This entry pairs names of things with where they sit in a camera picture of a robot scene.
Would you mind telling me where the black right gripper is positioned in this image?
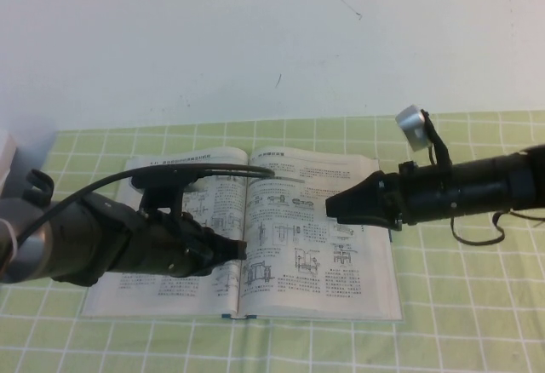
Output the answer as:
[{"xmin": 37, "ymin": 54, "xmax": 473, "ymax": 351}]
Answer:
[{"xmin": 325, "ymin": 160, "xmax": 416, "ymax": 232}]

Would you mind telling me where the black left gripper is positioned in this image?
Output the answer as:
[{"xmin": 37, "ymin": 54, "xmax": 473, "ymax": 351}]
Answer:
[{"xmin": 126, "ymin": 209, "xmax": 249, "ymax": 280}]

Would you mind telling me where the technical diagram book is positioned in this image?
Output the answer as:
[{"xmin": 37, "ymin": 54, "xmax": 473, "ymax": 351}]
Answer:
[{"xmin": 80, "ymin": 146, "xmax": 404, "ymax": 322}]

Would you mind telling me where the green white checked tablecloth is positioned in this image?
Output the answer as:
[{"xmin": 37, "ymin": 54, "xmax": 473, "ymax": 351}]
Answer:
[{"xmin": 0, "ymin": 110, "xmax": 545, "ymax": 373}]

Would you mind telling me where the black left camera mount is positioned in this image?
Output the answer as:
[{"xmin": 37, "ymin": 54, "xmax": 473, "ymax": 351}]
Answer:
[{"xmin": 139, "ymin": 186, "xmax": 187, "ymax": 221}]

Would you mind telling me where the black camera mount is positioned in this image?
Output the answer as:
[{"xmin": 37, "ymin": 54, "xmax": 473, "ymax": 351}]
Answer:
[
  {"xmin": 419, "ymin": 108, "xmax": 453, "ymax": 170},
  {"xmin": 139, "ymin": 186, "xmax": 187, "ymax": 221}
]

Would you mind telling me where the black left camera cable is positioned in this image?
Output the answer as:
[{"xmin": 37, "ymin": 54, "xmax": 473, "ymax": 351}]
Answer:
[{"xmin": 16, "ymin": 164, "xmax": 276, "ymax": 247}]

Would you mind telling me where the black camera cable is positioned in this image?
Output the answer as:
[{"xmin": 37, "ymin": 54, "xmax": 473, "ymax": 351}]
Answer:
[
  {"xmin": 450, "ymin": 209, "xmax": 545, "ymax": 247},
  {"xmin": 16, "ymin": 164, "xmax": 276, "ymax": 247}
]

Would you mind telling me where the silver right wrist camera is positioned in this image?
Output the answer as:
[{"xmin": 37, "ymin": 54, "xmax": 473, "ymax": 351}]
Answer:
[{"xmin": 394, "ymin": 105, "xmax": 429, "ymax": 152}]

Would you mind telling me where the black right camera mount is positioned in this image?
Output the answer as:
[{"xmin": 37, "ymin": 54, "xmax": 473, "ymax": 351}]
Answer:
[{"xmin": 419, "ymin": 108, "xmax": 453, "ymax": 170}]

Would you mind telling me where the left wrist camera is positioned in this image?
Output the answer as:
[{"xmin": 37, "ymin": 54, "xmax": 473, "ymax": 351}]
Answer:
[{"xmin": 127, "ymin": 165, "xmax": 206, "ymax": 193}]

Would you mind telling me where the black right camera cable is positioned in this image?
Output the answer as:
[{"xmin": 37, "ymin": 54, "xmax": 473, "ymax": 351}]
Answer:
[{"xmin": 450, "ymin": 209, "xmax": 545, "ymax": 247}]

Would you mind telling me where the black strap loop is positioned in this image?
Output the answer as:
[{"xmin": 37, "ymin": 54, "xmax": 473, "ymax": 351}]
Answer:
[{"xmin": 24, "ymin": 168, "xmax": 55, "ymax": 206}]

